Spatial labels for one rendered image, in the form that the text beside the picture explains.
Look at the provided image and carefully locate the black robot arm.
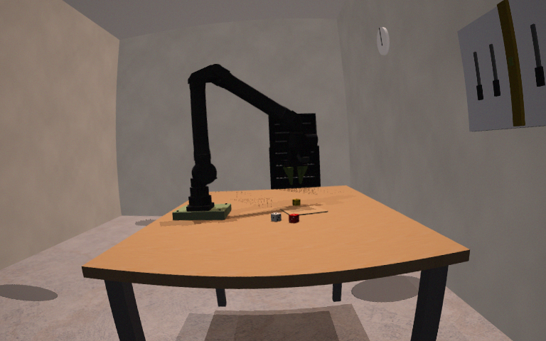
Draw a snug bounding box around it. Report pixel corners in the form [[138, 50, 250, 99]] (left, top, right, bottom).
[[186, 64, 318, 212]]

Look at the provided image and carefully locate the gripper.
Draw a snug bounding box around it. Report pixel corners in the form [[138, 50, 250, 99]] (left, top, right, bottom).
[[281, 160, 308, 185]]

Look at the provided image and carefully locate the white die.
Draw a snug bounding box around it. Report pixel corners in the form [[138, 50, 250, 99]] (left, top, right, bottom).
[[271, 212, 282, 222]]

